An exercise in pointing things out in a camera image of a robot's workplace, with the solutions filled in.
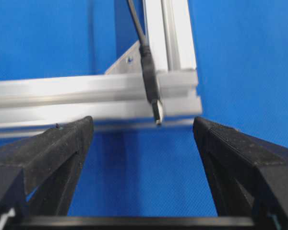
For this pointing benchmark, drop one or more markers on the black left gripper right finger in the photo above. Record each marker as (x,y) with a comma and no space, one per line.
(247,176)

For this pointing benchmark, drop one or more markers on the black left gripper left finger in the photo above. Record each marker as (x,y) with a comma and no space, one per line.
(39,174)

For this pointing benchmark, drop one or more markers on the aluminium extrusion frame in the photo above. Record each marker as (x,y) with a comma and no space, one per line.
(117,99)

